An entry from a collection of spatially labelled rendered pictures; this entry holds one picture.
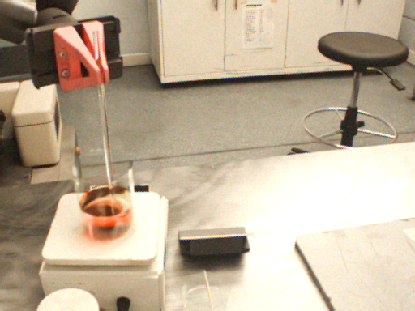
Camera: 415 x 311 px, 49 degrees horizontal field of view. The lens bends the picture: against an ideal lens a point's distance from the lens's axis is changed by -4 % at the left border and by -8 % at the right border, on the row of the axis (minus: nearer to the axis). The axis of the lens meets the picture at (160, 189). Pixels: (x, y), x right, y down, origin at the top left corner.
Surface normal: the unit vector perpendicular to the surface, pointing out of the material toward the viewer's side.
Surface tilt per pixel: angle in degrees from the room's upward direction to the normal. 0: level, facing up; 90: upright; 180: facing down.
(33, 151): 90
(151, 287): 90
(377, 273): 0
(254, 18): 90
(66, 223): 0
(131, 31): 90
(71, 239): 0
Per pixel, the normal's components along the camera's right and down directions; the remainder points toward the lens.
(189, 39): 0.14, 0.54
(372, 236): -0.04, -0.83
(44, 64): 0.42, 0.50
